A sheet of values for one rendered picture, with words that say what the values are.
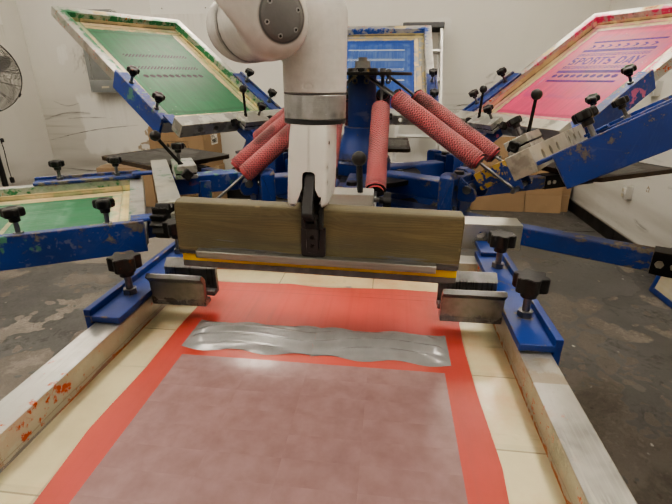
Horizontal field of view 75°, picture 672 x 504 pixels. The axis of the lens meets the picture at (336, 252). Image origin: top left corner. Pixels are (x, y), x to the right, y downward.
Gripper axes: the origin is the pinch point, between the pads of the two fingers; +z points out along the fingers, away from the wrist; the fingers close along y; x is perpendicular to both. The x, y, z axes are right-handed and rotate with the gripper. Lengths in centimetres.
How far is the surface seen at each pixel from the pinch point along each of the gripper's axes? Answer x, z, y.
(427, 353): 15.7, 13.4, 5.6
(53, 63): -354, -33, -415
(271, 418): -1.8, 14.0, 19.1
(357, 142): 0, -2, -81
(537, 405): 25.9, 11.3, 16.5
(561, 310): 117, 107, -189
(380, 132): 7, -7, -60
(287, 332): -3.6, 13.2, 3.3
